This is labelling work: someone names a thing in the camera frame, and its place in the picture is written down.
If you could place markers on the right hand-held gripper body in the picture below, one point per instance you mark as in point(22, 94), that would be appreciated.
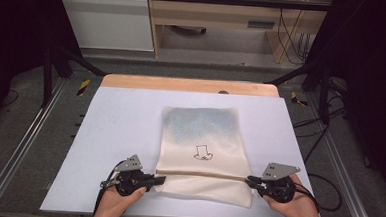
point(277, 184)

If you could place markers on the white foam mat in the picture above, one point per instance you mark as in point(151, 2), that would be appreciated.
point(123, 125)

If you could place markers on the yellow black tape strip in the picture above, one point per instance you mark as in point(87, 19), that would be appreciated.
point(295, 99)
point(83, 86)

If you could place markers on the person's right hand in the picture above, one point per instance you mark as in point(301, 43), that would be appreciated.
point(296, 207)

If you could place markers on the aluminium rail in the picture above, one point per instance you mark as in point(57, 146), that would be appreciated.
point(22, 146)
point(344, 170)

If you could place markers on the person's left hand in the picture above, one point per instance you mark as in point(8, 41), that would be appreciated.
point(115, 206)

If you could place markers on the wooden table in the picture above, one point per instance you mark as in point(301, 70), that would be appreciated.
point(169, 84)

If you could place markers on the black curtain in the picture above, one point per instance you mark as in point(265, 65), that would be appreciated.
point(15, 29)
point(372, 81)

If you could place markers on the white cabinet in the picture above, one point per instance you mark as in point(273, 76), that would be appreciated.
point(108, 24)

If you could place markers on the grey desk label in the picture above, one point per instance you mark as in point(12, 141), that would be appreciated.
point(260, 25)

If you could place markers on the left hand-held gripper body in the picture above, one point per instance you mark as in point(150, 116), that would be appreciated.
point(132, 180)

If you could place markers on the wooden desk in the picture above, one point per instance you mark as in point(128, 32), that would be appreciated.
point(219, 13)

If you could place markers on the black metal stand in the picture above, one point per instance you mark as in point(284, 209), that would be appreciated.
point(47, 77)
point(324, 95)

